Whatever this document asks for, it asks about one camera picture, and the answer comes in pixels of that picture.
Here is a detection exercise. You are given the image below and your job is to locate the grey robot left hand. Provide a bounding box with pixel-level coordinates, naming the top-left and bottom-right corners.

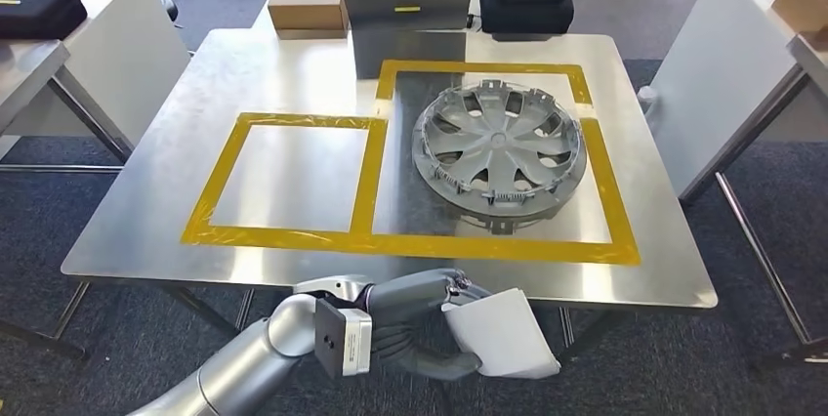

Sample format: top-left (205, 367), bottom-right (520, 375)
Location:
top-left (365, 269), bottom-right (493, 382)

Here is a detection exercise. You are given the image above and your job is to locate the brown cardboard box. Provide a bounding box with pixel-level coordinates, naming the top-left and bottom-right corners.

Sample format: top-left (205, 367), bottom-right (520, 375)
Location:
top-left (268, 0), bottom-right (351, 40)
top-left (770, 0), bottom-right (828, 36)

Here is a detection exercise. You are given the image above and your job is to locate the steel workbench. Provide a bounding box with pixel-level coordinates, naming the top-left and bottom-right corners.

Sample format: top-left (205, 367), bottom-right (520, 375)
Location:
top-left (0, 27), bottom-right (720, 362)
top-left (0, 38), bottom-right (134, 175)
top-left (679, 34), bottom-right (828, 369)

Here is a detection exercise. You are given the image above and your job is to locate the large yellow tape frame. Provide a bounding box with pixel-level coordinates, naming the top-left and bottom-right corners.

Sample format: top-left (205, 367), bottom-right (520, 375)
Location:
top-left (371, 59), bottom-right (642, 267)

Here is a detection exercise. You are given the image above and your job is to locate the clear plastic bottle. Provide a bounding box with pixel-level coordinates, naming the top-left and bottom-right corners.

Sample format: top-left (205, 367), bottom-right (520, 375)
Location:
top-left (637, 84), bottom-right (661, 118)

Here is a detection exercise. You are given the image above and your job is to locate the black soft carry case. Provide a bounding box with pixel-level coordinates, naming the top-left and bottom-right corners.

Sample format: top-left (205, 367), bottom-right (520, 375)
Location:
top-left (478, 0), bottom-right (576, 42)
top-left (0, 0), bottom-right (89, 40)

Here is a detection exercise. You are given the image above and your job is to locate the grey wheel hubcap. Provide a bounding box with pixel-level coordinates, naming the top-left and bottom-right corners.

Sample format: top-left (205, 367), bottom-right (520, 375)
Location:
top-left (411, 79), bottom-right (589, 236)

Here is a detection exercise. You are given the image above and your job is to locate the white curved plastic part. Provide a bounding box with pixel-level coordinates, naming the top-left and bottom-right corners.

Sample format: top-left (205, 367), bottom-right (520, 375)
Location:
top-left (441, 288), bottom-right (562, 381)

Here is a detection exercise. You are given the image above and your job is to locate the small yellow tape frame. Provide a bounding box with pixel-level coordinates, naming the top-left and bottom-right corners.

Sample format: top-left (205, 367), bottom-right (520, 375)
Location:
top-left (181, 111), bottom-right (390, 249)

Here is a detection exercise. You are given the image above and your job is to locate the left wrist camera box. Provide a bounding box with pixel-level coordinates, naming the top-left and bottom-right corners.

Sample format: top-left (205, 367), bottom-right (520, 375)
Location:
top-left (314, 298), bottom-right (375, 381)

